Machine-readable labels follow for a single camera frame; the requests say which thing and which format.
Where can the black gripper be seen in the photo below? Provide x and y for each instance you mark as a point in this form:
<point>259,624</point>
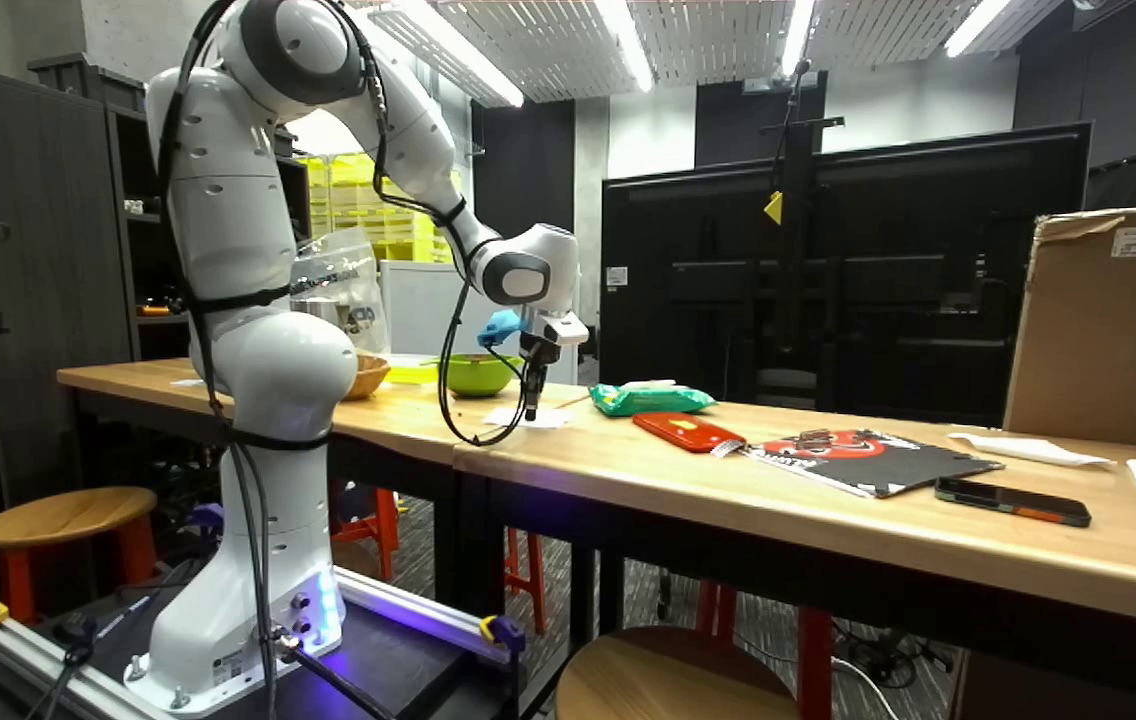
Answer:
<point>543,350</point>

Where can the white tissue piece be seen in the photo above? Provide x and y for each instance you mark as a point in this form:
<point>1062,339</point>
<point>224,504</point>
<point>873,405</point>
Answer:
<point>553,418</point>

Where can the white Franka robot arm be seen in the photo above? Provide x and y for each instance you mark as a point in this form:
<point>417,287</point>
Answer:
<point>253,362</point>

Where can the aluminium robot base platform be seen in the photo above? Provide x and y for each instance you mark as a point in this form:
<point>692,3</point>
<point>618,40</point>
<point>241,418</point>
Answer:
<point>393,652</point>

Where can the green plastic bowl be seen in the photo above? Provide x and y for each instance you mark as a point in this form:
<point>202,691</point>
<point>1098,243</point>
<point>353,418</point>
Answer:
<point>472,379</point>

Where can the green snack bag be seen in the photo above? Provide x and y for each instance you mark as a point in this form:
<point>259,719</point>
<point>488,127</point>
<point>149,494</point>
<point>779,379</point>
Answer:
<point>650,399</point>

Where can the yellow flat plate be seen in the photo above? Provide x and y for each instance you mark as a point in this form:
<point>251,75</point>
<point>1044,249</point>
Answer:
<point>415,373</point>

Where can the grey cabinet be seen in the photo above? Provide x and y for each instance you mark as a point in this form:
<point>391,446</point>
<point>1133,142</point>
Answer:
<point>415,313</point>

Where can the red snack packet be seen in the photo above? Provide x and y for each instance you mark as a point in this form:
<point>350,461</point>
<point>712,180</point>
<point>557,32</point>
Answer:
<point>690,433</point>

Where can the clear printed plastic bag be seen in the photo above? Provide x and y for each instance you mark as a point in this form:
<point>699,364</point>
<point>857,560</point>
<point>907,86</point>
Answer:
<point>341,287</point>

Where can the yellow storage bins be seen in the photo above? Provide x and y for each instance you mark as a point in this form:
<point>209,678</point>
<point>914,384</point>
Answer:
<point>353,201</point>

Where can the yellow triangular tag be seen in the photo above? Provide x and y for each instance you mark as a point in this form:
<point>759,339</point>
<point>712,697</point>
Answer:
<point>772,209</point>

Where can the round wooden stool orange legs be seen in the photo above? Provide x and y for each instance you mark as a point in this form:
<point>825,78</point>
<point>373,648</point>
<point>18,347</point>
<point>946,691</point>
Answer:
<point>673,678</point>
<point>65,517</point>

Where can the ceiling light strip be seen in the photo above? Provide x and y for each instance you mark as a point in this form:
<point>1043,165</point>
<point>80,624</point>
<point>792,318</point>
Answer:
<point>627,40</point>
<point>977,27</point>
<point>798,32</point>

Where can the large black monitor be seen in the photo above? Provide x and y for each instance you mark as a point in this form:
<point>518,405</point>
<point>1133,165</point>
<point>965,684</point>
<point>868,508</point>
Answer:
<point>943,281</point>

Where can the black phone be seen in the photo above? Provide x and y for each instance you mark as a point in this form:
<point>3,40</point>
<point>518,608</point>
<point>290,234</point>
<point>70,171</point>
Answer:
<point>1009,500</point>

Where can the dark storage shelf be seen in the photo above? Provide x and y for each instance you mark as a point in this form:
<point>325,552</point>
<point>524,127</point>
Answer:
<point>34,267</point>

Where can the brown cardboard box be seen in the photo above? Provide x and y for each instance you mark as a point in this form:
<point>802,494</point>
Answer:
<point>1114,334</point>

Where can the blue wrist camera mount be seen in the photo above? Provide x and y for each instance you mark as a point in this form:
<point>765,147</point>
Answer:
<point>501,328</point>

